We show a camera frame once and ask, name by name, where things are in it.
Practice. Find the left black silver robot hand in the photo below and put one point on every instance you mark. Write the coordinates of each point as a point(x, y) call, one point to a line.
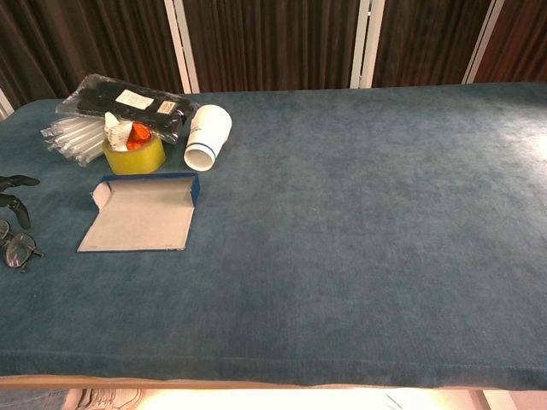
point(21, 181)

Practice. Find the black eyeglasses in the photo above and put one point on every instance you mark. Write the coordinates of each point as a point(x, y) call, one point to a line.
point(19, 250)

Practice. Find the blue rectangular box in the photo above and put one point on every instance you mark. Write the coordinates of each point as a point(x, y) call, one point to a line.
point(137, 222)

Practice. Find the bag of clear tubes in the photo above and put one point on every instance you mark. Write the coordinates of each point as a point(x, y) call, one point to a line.
point(72, 136)

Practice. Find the crumpled white orange wrapper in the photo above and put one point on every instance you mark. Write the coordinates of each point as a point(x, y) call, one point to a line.
point(121, 132)

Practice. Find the bag of black gloves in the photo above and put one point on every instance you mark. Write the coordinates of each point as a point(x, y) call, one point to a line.
point(98, 100)

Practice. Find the yellow tape roll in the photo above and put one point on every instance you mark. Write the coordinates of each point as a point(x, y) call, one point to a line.
point(137, 162)

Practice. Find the brown pleated screen panel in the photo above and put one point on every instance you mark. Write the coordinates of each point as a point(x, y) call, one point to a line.
point(525, 38)
point(427, 42)
point(85, 42)
point(273, 42)

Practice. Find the white paper cup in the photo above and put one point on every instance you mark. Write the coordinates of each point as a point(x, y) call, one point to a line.
point(207, 132)

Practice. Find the blue denim fabric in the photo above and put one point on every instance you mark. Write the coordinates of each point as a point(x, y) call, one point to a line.
point(25, 400)

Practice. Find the blue table cloth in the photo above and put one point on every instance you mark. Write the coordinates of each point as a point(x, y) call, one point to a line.
point(342, 213)

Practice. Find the white screen frame post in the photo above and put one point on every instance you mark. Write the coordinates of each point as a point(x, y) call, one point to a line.
point(5, 104)
point(181, 47)
point(366, 42)
point(485, 38)

